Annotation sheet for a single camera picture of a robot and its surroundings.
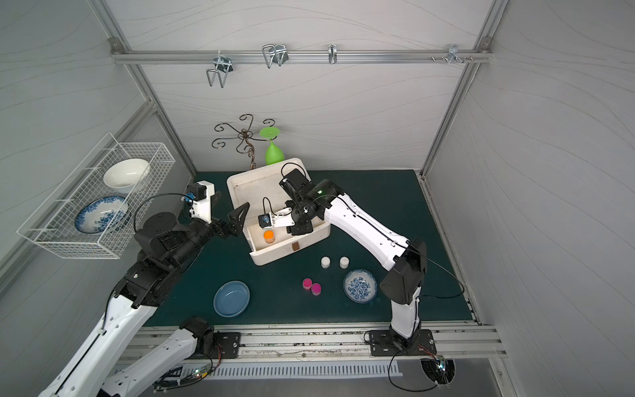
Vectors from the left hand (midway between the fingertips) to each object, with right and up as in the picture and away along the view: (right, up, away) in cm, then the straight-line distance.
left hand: (232, 199), depth 63 cm
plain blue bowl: (-8, -34, +19) cm, 40 cm away
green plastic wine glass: (+4, +17, +31) cm, 36 cm away
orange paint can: (+6, -12, +15) cm, 21 cm away
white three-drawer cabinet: (+2, +3, +21) cm, 22 cm away
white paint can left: (+24, -24, +26) cm, 43 cm away
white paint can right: (+31, -24, +26) cm, 47 cm away
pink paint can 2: (+21, -31, +21) cm, 43 cm away
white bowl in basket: (-35, +7, +9) cm, 37 cm away
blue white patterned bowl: (+36, -31, +22) cm, 52 cm away
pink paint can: (+18, -30, +21) cm, 40 cm away
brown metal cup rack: (0, +30, +33) cm, 44 cm away
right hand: (+13, -6, +14) cm, 20 cm away
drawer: (+6, -14, +9) cm, 18 cm away
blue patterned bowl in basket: (-36, -4, +2) cm, 36 cm away
